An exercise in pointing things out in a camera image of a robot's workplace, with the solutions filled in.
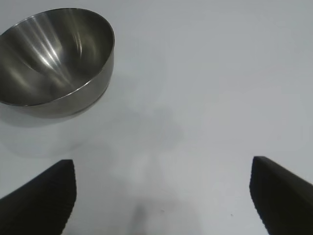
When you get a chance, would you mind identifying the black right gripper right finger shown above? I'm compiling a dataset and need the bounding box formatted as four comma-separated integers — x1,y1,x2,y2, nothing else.
248,156,313,235

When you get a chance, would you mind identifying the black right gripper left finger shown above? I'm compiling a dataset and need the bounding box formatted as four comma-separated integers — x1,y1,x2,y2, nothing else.
0,159,79,235

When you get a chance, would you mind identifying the stainless steel mixing bowl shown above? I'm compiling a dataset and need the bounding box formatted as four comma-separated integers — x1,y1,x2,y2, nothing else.
0,7,115,121

